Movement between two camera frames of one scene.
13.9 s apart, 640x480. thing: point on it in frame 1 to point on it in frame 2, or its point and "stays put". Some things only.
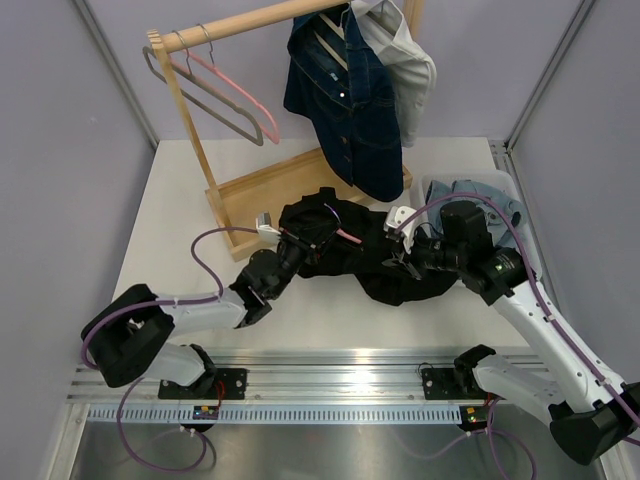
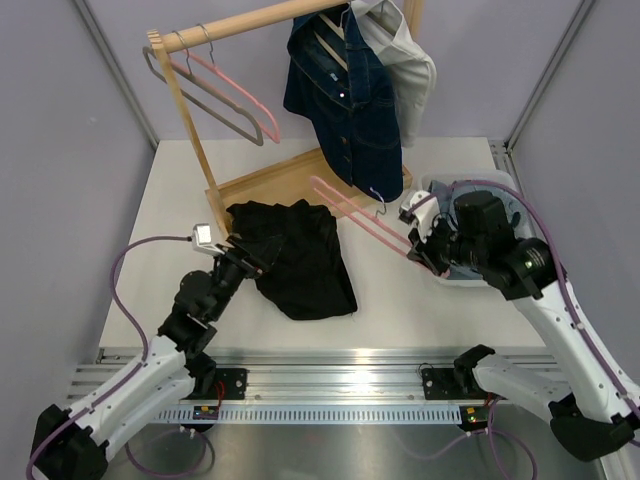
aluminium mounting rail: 293,377 stays put
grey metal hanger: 202,107 stays put
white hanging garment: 412,70 stays put
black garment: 345,238 to 294,246
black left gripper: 309,251 to 254,256
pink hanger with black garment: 348,235 to 316,181
